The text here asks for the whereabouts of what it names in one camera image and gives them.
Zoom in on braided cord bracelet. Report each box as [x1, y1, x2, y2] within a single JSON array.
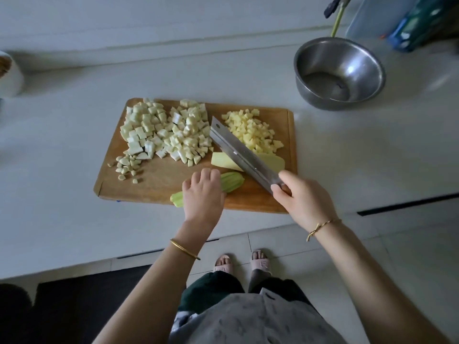
[[306, 217, 342, 243]]

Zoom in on cleaver with wooden handle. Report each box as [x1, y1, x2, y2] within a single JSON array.
[[209, 116, 285, 195]]

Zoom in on white patterned garment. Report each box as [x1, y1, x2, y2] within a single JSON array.
[[168, 289, 349, 344]]

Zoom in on dark green bottle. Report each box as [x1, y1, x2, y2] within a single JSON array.
[[388, 0, 459, 53]]

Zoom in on person's right forearm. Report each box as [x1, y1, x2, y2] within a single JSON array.
[[310, 220, 453, 344]]

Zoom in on person's foot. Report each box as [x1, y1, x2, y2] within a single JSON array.
[[250, 248, 271, 274], [214, 254, 235, 275]]

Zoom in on gold bangle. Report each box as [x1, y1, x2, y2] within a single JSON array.
[[170, 238, 202, 261]]

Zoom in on person's right foot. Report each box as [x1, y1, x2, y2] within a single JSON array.
[[250, 248, 271, 274]]

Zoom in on wooden cutting board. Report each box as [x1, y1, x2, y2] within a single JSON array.
[[93, 98, 298, 214]]

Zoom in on person's left foot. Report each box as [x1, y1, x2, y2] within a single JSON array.
[[214, 254, 235, 275]]

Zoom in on pile of garlic cloves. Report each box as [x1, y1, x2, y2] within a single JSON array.
[[108, 155, 144, 185]]

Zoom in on black floor mat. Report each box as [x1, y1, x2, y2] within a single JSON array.
[[0, 265, 155, 344]]

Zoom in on deep stainless steel bowl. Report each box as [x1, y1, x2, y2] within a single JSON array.
[[294, 37, 387, 111]]

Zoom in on dark green trousers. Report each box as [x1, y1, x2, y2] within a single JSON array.
[[176, 270, 314, 316]]

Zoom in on peeled yellow potato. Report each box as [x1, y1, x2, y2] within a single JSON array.
[[221, 108, 285, 156]]

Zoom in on light blue plastic board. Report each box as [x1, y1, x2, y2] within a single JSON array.
[[346, 0, 424, 39]]

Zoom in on person's left hand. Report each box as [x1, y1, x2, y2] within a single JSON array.
[[182, 168, 226, 235]]

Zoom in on pile of white diced vegetable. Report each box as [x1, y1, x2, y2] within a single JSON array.
[[161, 98, 213, 168]]

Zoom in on green cucumber half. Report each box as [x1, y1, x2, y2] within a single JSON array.
[[211, 151, 286, 175]]

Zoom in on person's right hand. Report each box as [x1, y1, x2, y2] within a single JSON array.
[[270, 170, 339, 234]]

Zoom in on wall tap with hose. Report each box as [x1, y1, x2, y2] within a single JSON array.
[[323, 0, 345, 19]]

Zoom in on white bowl of noodles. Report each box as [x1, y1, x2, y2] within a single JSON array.
[[0, 51, 24, 98]]

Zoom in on person's left forearm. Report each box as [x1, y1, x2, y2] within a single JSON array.
[[93, 226, 216, 344]]

